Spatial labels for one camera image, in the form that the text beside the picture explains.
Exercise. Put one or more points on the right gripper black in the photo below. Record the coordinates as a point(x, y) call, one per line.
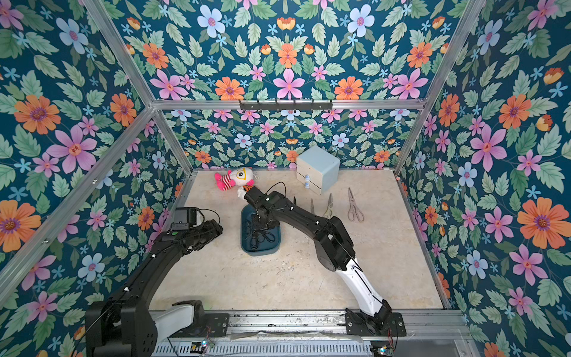
point(261, 219)

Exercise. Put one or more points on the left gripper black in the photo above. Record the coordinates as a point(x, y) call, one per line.
point(213, 230)

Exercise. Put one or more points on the teal plastic storage box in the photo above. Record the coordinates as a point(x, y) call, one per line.
point(273, 236)

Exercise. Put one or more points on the grey handled scissors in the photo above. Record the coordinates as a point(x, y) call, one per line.
point(329, 211)

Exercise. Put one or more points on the beige handled kitchen scissors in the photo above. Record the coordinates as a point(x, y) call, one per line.
point(354, 213)

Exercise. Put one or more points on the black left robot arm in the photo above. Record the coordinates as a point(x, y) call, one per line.
point(123, 325)

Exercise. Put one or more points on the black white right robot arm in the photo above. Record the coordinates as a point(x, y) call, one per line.
point(333, 245)

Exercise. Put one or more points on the orange white plush toy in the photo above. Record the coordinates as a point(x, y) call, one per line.
point(243, 190)

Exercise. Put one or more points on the pink white plush fish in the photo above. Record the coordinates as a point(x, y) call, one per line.
point(239, 178)

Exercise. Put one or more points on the light blue drawer cabinet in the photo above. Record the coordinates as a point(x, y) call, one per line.
point(317, 170)

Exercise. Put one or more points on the white ventilation grille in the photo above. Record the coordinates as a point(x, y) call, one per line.
point(267, 348)

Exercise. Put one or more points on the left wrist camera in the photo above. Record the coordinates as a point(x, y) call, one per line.
point(184, 219)

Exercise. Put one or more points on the black oval handle scissors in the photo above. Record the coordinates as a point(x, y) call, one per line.
point(255, 237)

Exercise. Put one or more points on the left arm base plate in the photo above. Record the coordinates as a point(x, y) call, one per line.
point(211, 324)

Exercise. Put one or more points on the black hook rail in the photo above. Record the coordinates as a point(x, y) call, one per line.
point(278, 105)

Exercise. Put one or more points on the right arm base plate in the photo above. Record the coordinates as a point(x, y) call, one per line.
point(384, 323)

